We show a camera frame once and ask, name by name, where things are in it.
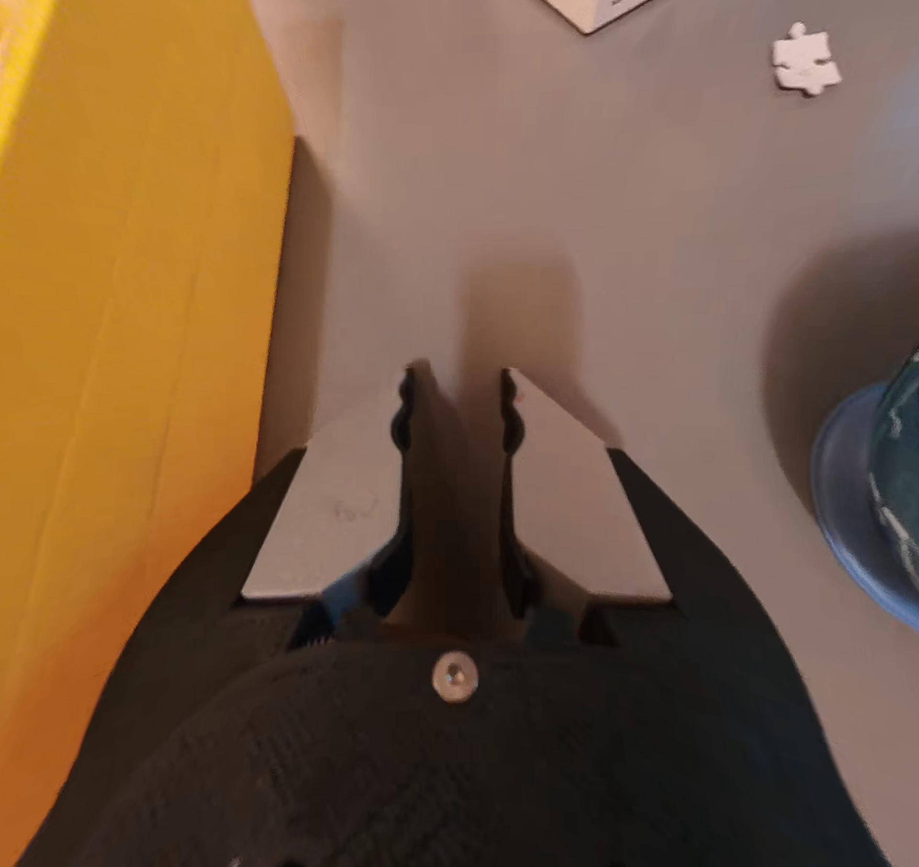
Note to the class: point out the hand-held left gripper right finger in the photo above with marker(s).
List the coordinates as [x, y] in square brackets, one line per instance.
[581, 522]

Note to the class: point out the white puzzle piece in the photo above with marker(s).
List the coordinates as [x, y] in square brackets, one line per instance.
[805, 61]

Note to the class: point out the yellow plastic bin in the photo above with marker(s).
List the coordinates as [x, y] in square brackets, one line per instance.
[129, 307]

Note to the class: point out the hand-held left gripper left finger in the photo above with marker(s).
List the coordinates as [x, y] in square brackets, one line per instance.
[323, 522]

